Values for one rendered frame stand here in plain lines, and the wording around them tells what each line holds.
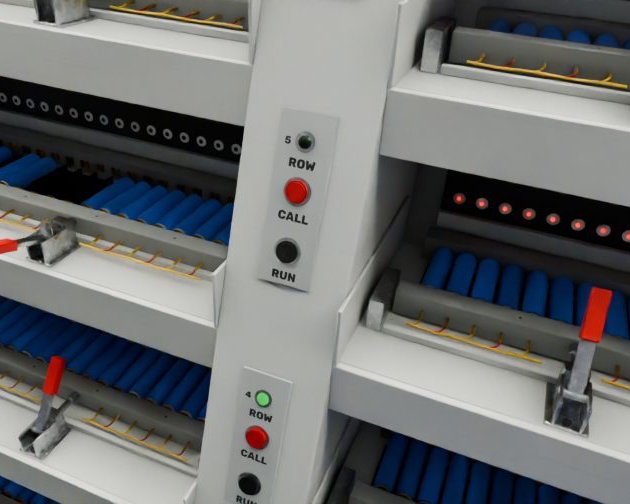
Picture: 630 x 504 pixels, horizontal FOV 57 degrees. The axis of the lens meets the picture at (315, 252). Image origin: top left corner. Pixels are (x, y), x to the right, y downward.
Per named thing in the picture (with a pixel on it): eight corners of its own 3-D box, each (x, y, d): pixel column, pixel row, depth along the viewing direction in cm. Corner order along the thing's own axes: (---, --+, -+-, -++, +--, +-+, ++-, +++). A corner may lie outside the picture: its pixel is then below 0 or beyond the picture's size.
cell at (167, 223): (204, 212, 59) (168, 242, 54) (189, 208, 59) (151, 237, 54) (204, 196, 58) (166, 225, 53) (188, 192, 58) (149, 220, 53)
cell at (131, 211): (170, 203, 60) (131, 232, 55) (155, 199, 61) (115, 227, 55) (168, 187, 59) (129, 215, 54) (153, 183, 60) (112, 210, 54)
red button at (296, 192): (304, 206, 39) (308, 183, 39) (282, 201, 40) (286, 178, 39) (309, 204, 40) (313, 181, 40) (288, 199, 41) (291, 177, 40)
